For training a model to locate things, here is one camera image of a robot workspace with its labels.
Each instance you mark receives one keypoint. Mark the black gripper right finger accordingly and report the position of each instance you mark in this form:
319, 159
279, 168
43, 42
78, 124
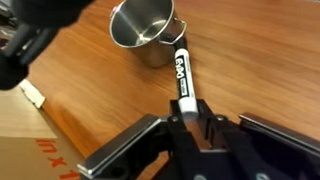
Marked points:
280, 143

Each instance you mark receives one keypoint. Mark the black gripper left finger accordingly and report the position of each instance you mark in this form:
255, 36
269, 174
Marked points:
126, 146

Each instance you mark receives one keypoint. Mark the black and white marker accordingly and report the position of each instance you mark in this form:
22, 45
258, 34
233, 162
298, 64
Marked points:
184, 76

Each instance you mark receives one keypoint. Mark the silver metal pot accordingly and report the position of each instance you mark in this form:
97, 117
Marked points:
143, 20

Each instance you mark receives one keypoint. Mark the large cardboard box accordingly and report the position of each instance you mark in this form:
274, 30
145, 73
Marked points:
20, 156

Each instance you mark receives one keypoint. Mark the black bulky device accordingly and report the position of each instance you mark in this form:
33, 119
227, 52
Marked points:
36, 20

